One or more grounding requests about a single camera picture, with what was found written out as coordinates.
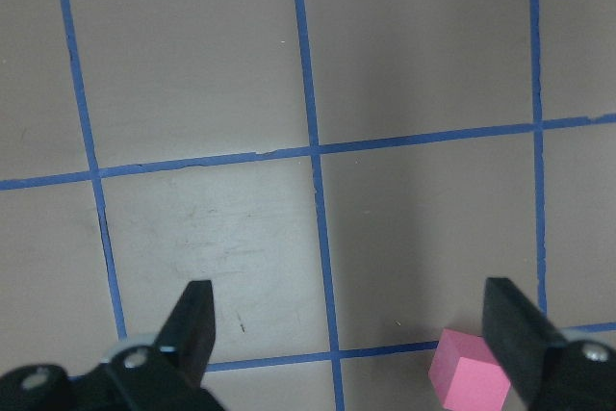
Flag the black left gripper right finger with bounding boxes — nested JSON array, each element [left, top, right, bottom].
[[482, 277, 567, 406]]

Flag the pink cube near arm base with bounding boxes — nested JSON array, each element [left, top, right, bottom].
[[428, 329, 511, 411]]

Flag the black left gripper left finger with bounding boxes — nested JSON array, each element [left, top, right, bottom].
[[154, 280, 214, 387]]

